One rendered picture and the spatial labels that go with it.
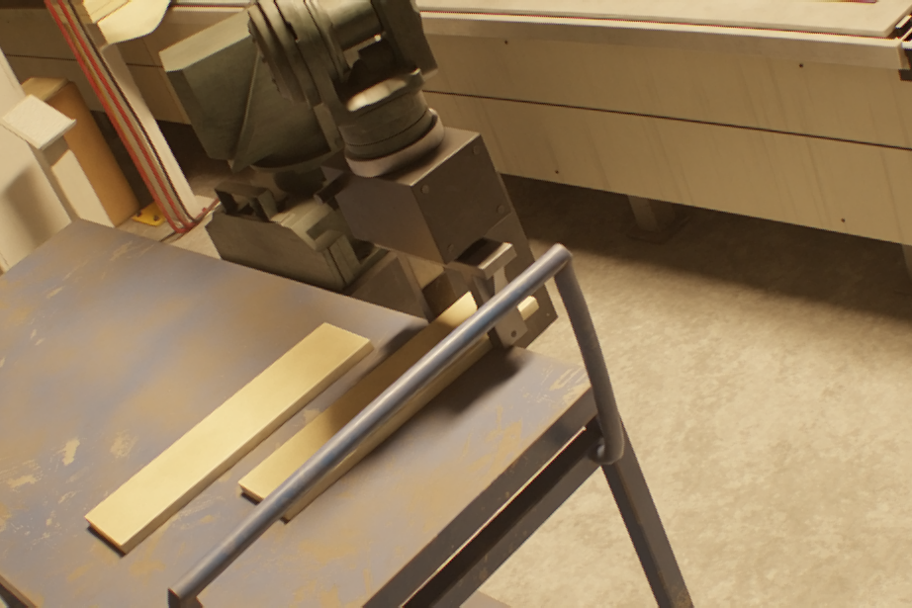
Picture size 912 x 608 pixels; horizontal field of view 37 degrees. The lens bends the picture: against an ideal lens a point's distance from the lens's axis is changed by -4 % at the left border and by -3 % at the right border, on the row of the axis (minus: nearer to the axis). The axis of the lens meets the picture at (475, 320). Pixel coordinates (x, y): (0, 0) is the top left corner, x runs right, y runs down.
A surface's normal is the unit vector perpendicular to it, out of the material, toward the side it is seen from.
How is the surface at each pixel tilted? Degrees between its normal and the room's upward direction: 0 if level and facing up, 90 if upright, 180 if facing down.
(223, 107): 90
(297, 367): 0
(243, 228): 90
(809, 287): 0
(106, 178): 90
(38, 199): 90
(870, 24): 0
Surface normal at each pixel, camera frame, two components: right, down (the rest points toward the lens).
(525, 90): -0.67, 0.59
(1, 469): -0.35, -0.78
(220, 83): 0.30, 0.43
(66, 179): 0.65, 0.18
